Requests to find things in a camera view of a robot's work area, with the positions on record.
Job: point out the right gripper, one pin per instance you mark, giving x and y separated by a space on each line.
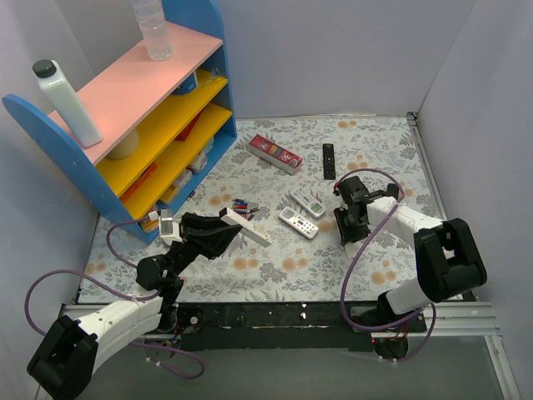
346 225

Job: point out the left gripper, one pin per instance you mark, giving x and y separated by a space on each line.
193 234

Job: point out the slim white remote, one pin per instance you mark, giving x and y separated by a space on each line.
248 229

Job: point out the pile of small batteries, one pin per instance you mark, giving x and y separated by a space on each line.
242 208

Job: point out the black remote control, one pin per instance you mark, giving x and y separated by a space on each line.
393 190

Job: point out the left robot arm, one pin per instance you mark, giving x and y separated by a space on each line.
73 349

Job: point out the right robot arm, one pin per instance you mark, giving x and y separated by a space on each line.
448 262

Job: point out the white ac remote lower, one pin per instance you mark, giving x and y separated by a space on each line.
299 223

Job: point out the white ac remote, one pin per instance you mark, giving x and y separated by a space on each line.
308 202
299 223

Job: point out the white ac remote upper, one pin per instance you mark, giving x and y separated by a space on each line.
308 202

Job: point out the black tv remote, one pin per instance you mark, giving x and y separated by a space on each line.
328 161

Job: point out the white battery cover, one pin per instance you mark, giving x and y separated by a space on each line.
352 249

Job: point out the white packets on shelf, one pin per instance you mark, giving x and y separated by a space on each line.
198 163

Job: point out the orange box on shelf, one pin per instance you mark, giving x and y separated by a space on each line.
136 185

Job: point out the floral table mat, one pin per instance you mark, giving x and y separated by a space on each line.
294 268

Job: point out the red toothpaste box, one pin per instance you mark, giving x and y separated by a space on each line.
275 154

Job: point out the beige cylinder on shelf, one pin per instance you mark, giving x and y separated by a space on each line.
126 147

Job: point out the blue pink yellow shelf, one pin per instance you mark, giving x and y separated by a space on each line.
135 92

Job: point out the blue white can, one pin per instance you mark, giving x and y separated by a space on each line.
187 86

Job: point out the white bottle black cap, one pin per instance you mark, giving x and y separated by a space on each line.
59 91

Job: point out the clear plastic water bottle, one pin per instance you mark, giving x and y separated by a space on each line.
153 25

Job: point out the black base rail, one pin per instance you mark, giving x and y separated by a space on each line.
201 326

